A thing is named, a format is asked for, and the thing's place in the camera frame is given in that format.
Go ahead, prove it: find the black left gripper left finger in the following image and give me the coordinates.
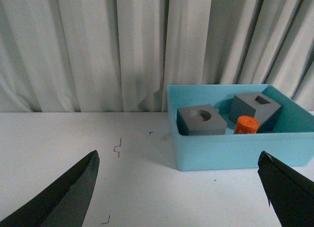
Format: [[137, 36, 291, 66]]
[[0, 150, 100, 227]]

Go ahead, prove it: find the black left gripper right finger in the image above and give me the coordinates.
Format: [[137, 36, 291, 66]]
[[258, 151, 314, 227]]

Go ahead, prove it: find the orange cylinder part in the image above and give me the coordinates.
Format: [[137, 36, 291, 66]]
[[234, 115, 260, 134]]

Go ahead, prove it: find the gray cube with square hole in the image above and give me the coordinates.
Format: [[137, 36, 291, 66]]
[[229, 92, 282, 133]]

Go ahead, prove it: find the gray cube with round hole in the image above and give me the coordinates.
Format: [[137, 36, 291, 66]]
[[177, 104, 227, 136]]

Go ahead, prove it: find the blue plastic box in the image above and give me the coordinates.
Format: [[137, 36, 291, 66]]
[[167, 85, 314, 171]]

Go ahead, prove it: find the white curtain backdrop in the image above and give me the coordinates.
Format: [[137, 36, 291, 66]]
[[0, 0, 314, 112]]

